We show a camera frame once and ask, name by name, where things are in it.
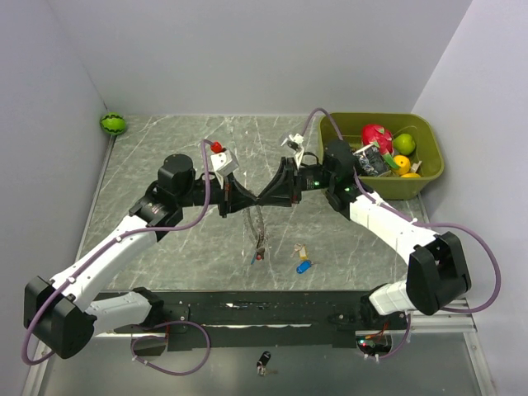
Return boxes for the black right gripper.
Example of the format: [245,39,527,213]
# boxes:
[257,157,335,208]

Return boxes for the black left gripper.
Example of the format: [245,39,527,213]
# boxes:
[177,171,258,218]

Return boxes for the blue tagged key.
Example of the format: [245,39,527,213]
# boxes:
[296,260,313,274]

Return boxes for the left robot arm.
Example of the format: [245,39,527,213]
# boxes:
[23,149,256,359]

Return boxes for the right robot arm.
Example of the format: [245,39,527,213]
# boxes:
[257,134,471,329]

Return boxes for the yellow tagged loose key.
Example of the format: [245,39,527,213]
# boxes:
[290,243,308,261]

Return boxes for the red dragon fruit toy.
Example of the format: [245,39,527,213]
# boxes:
[361,124,394,155]

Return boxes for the orange fruit toy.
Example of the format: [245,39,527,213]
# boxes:
[392,155,411,176]

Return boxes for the green apple toy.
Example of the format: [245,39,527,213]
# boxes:
[393,134,417,156]

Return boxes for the yellow lemon toy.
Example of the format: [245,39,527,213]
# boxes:
[400,172,421,178]

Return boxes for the green watermelon ball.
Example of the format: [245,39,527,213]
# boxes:
[100,112,126,135]

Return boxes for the olive green plastic bin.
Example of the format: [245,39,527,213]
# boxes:
[319,112,444,200]

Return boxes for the black key fob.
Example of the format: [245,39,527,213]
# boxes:
[256,351,277,377]

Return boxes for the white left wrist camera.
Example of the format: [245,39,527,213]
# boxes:
[210,150,238,177]

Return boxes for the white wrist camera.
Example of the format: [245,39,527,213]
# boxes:
[210,150,238,177]
[280,134,304,158]

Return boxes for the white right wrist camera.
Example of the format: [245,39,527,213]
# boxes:
[280,134,304,158]

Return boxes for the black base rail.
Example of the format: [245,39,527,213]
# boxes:
[114,290,408,351]

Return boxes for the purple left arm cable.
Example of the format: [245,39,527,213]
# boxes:
[20,139,226,366]

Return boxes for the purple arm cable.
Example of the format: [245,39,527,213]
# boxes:
[20,139,226,366]
[299,107,502,314]

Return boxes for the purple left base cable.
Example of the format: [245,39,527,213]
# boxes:
[130,321,211,376]

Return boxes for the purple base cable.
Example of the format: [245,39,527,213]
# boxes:
[130,321,211,376]
[362,313,413,364]

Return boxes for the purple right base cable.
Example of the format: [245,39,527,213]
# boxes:
[362,313,413,364]

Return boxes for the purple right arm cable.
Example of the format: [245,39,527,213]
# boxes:
[299,107,502,314]

